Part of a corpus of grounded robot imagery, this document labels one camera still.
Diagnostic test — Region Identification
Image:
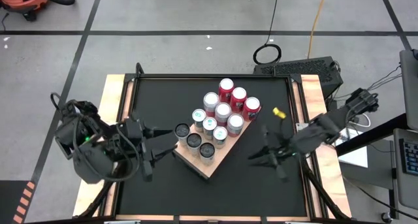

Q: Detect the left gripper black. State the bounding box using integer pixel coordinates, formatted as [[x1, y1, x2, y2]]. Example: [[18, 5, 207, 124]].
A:
[[123, 118, 179, 182]]

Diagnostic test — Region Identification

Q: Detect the wooden shelf with black frame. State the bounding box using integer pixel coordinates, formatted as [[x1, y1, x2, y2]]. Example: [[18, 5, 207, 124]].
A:
[[171, 84, 263, 181]]

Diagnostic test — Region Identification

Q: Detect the dark computer keyboard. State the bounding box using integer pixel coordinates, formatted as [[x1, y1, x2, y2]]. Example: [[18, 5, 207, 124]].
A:
[[398, 138, 418, 176]]

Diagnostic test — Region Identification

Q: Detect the black orange striped floor mat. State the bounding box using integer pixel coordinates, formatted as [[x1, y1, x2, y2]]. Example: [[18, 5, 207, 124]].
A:
[[0, 180, 37, 224]]

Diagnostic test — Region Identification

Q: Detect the black aluminium table frame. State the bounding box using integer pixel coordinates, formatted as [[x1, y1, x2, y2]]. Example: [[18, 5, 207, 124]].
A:
[[76, 62, 352, 224]]

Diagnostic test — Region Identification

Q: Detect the yellow floor cable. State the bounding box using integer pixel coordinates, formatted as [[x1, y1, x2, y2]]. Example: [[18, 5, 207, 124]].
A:
[[306, 0, 329, 60]]

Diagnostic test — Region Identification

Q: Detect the black table mat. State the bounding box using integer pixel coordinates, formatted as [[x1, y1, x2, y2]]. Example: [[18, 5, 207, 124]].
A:
[[116, 76, 310, 217]]

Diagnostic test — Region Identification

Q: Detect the black metal beam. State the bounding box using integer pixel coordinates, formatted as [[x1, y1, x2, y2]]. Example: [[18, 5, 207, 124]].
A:
[[335, 112, 409, 157]]

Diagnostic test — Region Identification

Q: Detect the red soda can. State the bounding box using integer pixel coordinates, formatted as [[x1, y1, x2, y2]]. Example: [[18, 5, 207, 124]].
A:
[[218, 78, 235, 103], [230, 86, 248, 113], [242, 96, 262, 121]]

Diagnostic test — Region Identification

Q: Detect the orange shop vacuum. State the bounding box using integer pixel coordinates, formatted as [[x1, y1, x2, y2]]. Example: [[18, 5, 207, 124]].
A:
[[0, 0, 50, 22]]

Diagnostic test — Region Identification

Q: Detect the grey desk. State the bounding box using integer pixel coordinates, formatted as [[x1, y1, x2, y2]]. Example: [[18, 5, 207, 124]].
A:
[[390, 127, 418, 212]]

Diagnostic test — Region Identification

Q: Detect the light grey computer tower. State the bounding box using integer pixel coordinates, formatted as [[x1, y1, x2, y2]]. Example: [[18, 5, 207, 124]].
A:
[[399, 48, 418, 131]]

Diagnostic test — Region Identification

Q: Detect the white paper sheet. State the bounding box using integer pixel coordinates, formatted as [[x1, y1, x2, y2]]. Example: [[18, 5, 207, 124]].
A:
[[335, 125, 369, 168]]

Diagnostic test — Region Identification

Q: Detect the white Celsius can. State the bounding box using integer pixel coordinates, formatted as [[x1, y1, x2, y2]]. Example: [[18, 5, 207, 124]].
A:
[[199, 142, 216, 167], [174, 122, 191, 146], [186, 133, 203, 157]]

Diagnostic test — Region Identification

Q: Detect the yellow tape tag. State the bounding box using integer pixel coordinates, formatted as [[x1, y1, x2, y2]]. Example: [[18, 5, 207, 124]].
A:
[[272, 106, 287, 120]]

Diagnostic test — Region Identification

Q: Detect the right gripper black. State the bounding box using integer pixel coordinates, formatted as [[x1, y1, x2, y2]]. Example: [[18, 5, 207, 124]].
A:
[[248, 125, 297, 183]]

